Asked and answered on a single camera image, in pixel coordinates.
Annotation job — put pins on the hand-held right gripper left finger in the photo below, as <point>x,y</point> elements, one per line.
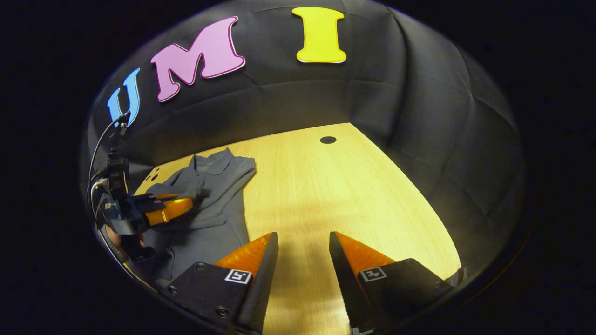
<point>260,288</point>

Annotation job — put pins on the black backdrop cloth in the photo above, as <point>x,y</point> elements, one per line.
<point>302,97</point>

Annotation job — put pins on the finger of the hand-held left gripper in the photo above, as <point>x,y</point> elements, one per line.
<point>170,211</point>

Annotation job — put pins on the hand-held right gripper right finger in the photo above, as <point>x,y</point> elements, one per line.
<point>347,288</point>

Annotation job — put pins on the grey button shirt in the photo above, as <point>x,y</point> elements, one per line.
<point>219,204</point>

